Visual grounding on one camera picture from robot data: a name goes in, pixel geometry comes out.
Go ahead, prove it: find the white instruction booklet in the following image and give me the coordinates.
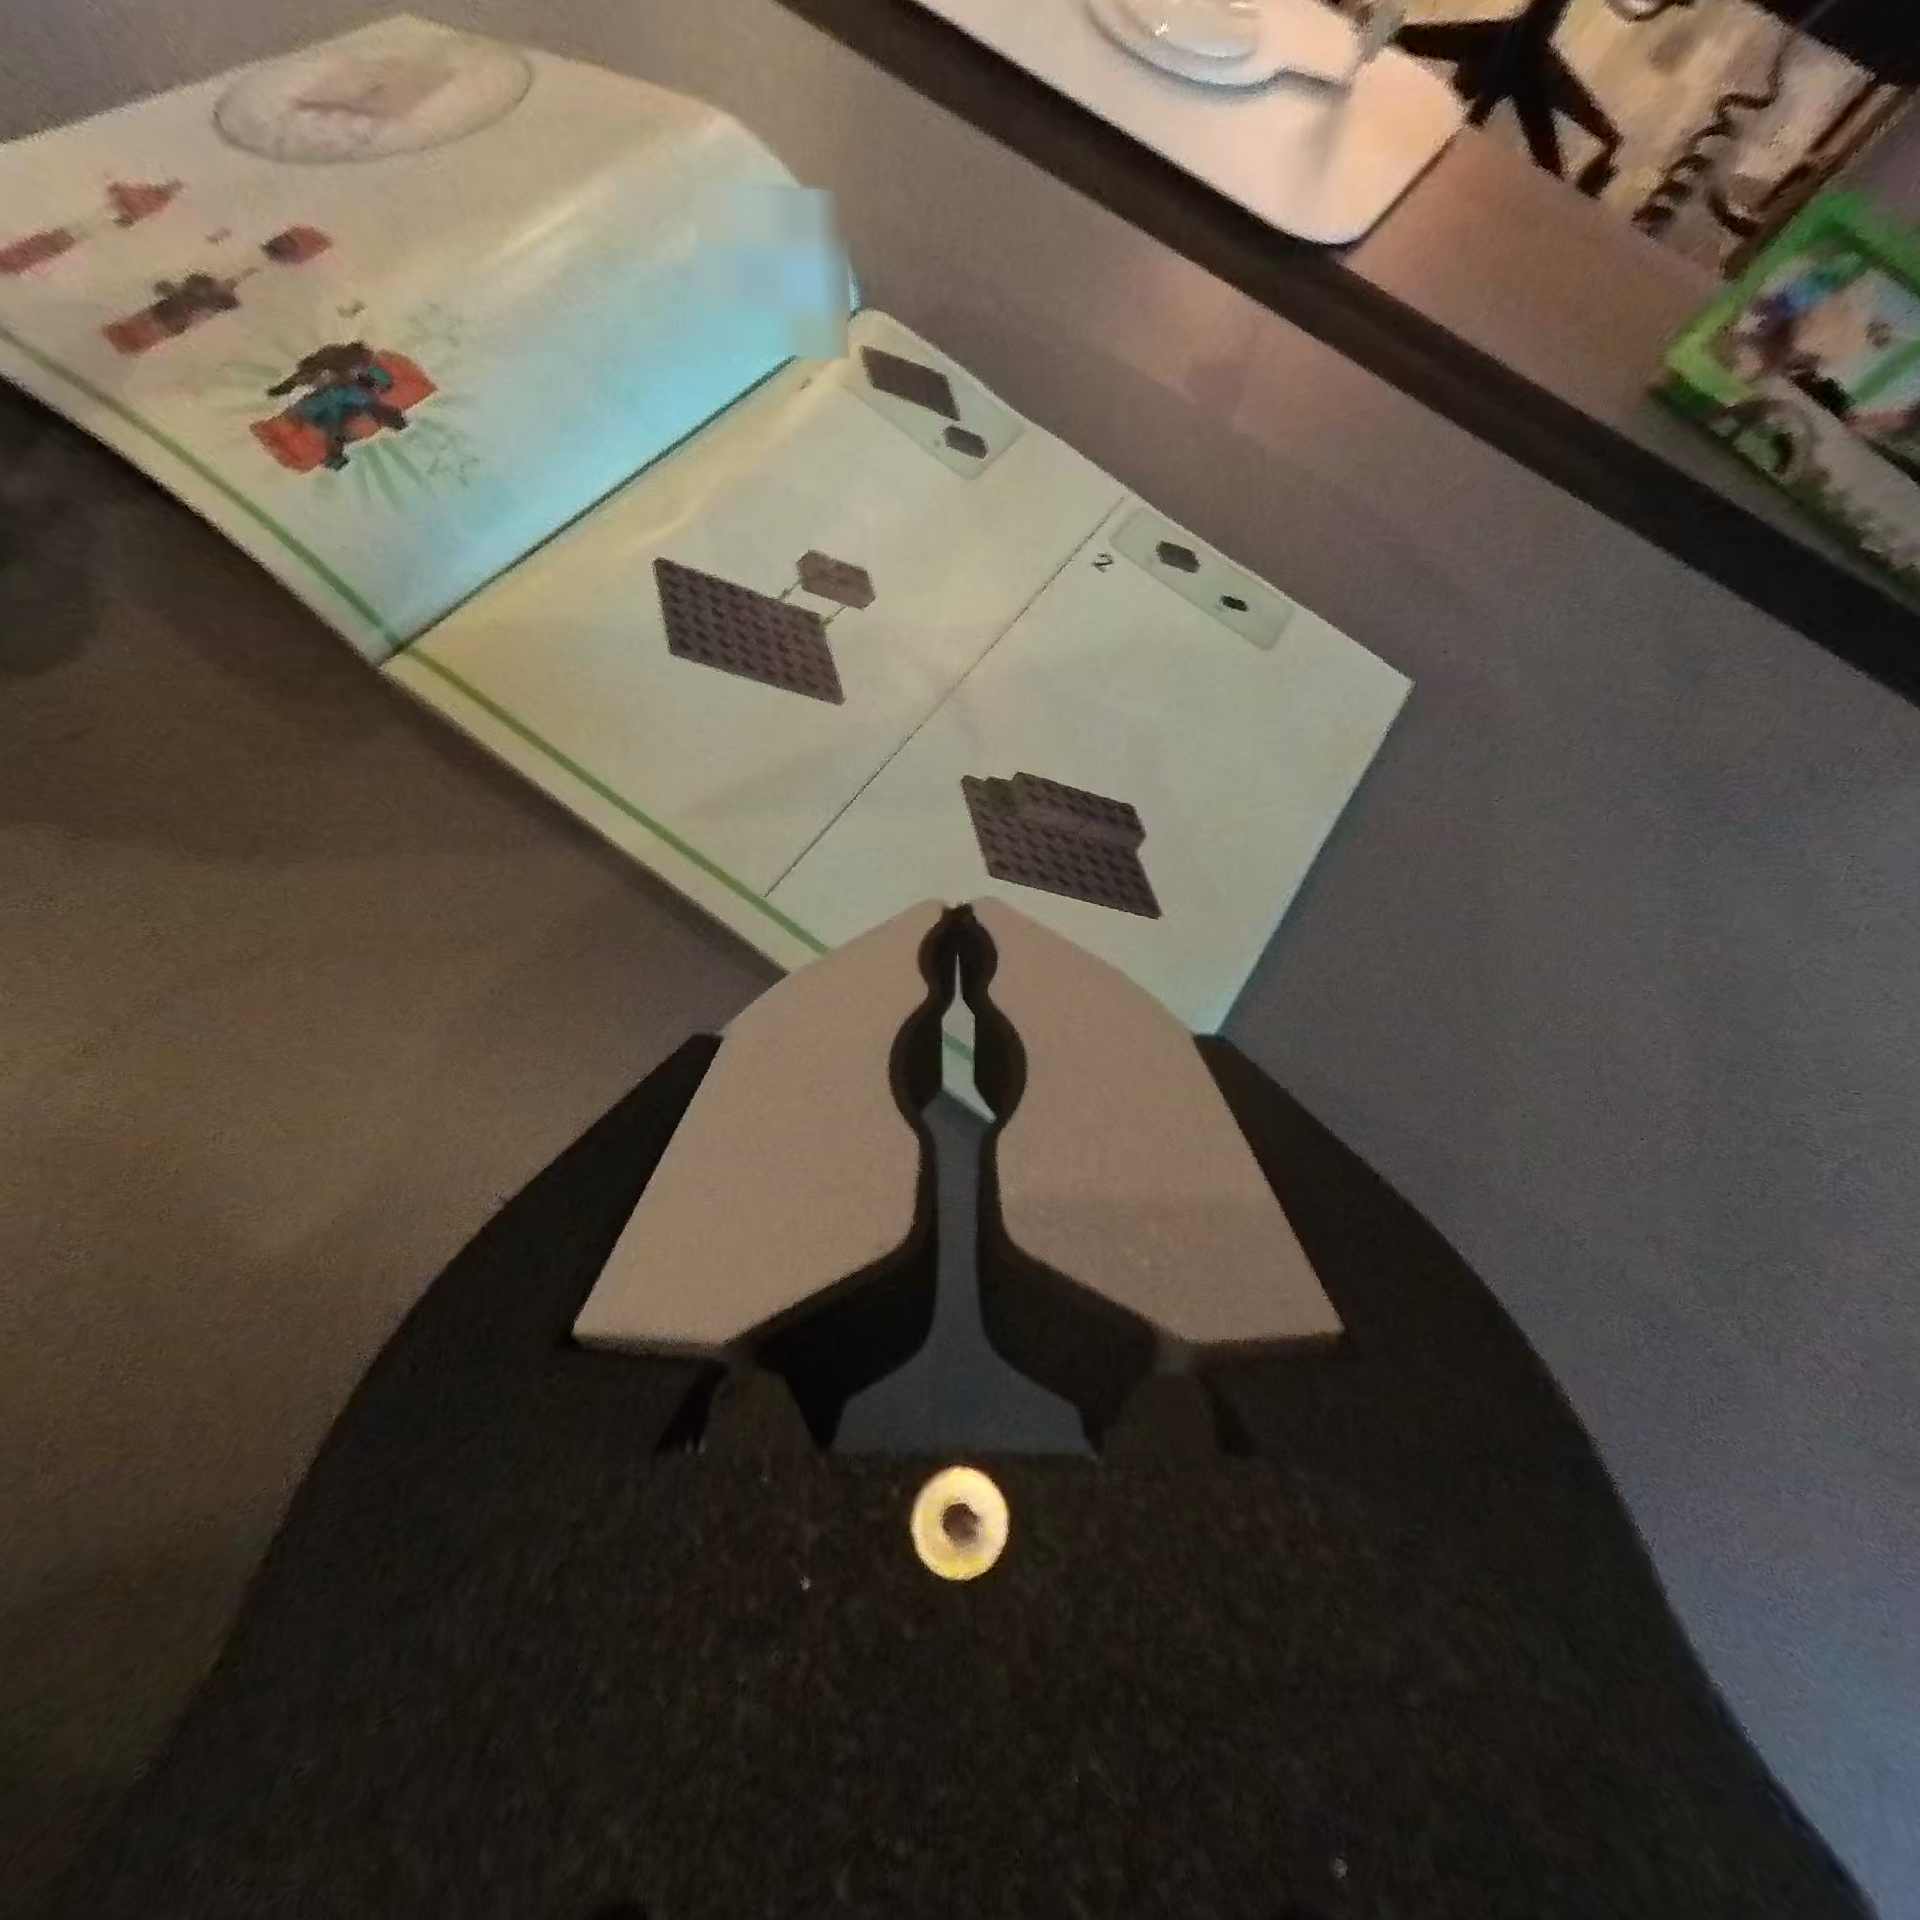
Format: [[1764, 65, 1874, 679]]
[[3, 15, 1420, 1037]]

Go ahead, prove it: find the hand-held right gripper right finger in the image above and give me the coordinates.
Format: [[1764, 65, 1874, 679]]
[[963, 902, 1346, 1358]]

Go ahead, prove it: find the black office chair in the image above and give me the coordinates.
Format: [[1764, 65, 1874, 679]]
[[1396, 2, 1646, 205]]

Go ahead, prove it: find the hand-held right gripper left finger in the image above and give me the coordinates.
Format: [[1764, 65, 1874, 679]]
[[572, 902, 963, 1358]]

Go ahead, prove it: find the green toy brick box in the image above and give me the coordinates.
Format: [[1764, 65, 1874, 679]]
[[1662, 189, 1920, 592]]

